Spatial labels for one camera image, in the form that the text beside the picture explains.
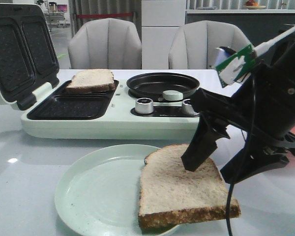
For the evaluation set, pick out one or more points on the slice of bread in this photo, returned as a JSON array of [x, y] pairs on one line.
[[92, 80], [171, 195]]

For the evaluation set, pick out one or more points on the right silver control knob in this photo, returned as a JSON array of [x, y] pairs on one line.
[[187, 109]]

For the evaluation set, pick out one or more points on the left silver control knob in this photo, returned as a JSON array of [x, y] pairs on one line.
[[144, 106]]

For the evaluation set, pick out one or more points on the green wrist camera board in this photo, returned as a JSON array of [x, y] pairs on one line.
[[232, 66]]

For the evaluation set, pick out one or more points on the black round frying pan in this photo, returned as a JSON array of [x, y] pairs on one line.
[[152, 85]]

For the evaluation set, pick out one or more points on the fruit plate on counter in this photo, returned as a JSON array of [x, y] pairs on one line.
[[252, 5]]

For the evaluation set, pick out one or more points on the white cabinet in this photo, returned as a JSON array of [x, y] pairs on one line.
[[160, 20]]

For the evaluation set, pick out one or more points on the mint green breakfast maker base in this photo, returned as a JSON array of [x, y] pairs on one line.
[[105, 115]]

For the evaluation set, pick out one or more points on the mint green round plate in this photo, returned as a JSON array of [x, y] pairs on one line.
[[98, 195]]

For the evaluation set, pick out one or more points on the breakfast maker hinged lid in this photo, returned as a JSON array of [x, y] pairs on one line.
[[28, 60]]

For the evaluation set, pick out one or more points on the silver control knob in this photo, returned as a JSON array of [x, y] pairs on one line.
[[144, 106], [187, 109]]

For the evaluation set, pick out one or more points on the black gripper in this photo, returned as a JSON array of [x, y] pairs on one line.
[[264, 106]]

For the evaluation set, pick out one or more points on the right grey upholstered chair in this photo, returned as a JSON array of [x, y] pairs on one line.
[[194, 43]]

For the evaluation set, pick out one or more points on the grey upholstered chair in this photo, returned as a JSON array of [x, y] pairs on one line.
[[194, 43], [106, 44]]

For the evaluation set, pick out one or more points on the left grey upholstered chair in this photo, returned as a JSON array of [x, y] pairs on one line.
[[106, 44]]

